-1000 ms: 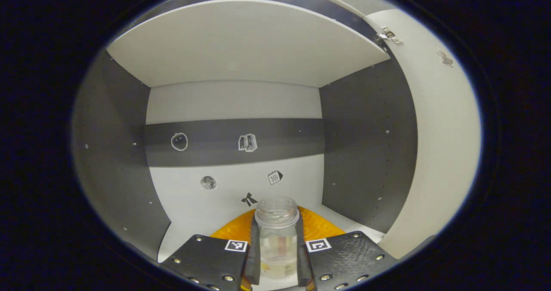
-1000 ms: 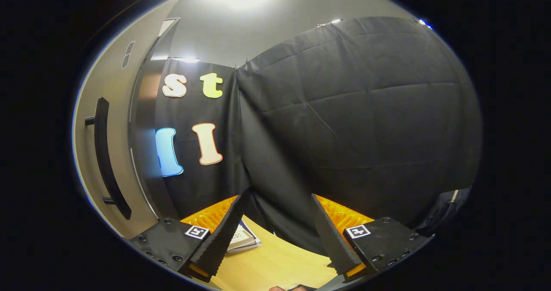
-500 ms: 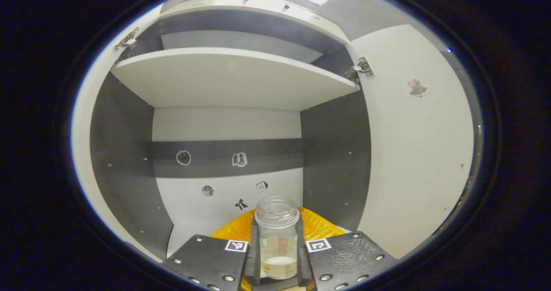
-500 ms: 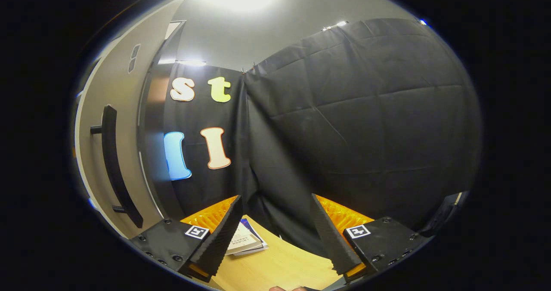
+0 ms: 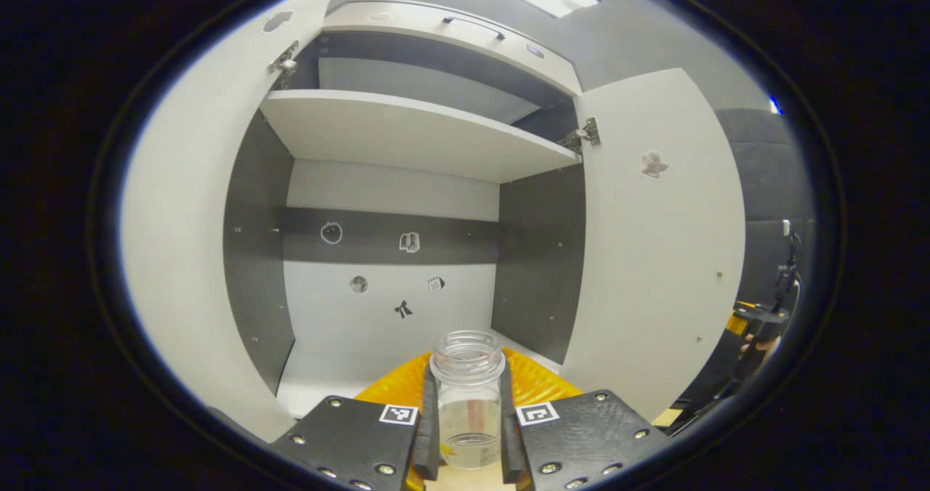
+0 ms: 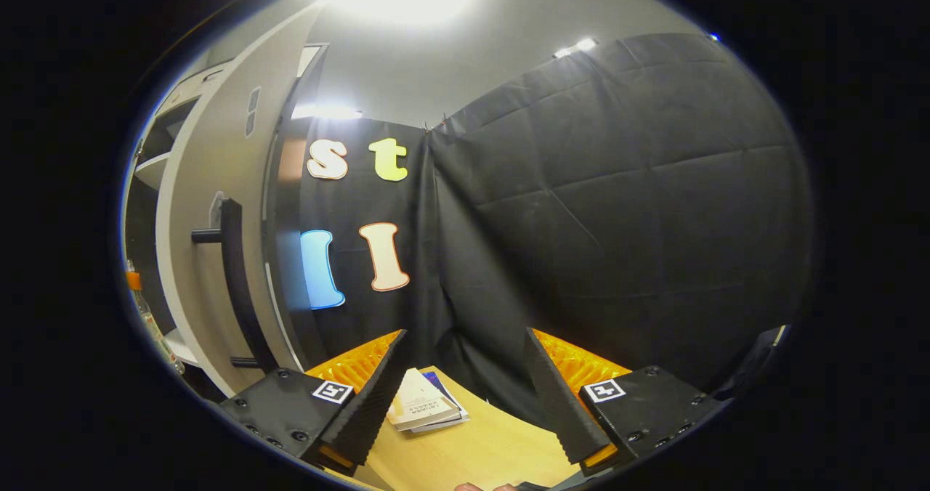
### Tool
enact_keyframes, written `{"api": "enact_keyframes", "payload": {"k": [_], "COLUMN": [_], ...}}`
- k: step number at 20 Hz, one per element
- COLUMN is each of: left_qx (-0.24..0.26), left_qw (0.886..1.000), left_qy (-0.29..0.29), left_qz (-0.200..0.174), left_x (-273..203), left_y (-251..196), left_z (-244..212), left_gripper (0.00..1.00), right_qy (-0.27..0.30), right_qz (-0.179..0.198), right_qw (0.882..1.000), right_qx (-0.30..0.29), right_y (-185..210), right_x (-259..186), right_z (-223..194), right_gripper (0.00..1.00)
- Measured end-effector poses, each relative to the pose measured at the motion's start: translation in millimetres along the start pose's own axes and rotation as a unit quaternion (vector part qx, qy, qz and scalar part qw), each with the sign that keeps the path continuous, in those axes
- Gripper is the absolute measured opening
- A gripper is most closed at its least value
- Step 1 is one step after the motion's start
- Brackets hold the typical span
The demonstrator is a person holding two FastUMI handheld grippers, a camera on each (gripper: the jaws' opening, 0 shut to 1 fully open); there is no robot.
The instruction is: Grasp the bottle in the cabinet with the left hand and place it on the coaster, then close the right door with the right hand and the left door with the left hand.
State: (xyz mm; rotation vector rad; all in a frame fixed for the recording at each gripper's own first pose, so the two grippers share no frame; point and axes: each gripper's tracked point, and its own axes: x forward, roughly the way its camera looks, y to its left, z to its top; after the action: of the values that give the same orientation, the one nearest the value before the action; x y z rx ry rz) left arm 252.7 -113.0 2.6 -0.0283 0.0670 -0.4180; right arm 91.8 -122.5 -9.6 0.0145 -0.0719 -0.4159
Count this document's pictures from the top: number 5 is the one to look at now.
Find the black backdrop cloth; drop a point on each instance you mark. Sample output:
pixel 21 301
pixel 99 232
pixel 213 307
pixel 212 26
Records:
pixel 770 179

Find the clear glass bottle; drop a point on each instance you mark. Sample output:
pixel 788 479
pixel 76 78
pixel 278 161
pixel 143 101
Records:
pixel 468 404

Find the metal door hinge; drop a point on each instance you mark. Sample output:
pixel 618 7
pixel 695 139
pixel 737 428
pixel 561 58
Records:
pixel 581 135
pixel 285 59

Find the grey white cabinet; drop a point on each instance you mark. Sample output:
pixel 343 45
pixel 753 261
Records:
pixel 363 186

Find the white cabinet shelf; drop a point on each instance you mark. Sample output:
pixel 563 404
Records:
pixel 407 131

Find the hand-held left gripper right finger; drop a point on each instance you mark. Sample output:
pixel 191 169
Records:
pixel 588 440

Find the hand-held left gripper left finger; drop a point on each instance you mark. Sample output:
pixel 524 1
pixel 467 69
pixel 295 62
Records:
pixel 349 440

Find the grey cabinet door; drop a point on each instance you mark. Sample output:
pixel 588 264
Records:
pixel 189 222
pixel 654 273

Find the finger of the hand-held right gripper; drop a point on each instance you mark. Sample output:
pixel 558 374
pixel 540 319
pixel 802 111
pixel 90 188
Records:
pixel 738 320

